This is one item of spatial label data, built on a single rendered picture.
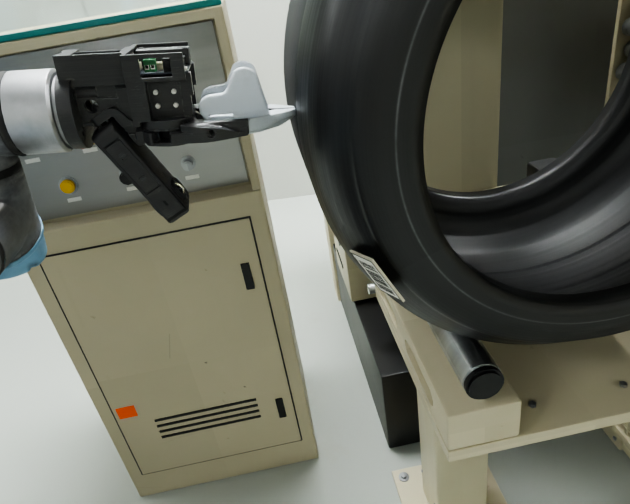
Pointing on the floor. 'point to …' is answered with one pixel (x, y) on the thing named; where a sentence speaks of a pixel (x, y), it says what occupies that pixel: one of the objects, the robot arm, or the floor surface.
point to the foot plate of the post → (409, 493)
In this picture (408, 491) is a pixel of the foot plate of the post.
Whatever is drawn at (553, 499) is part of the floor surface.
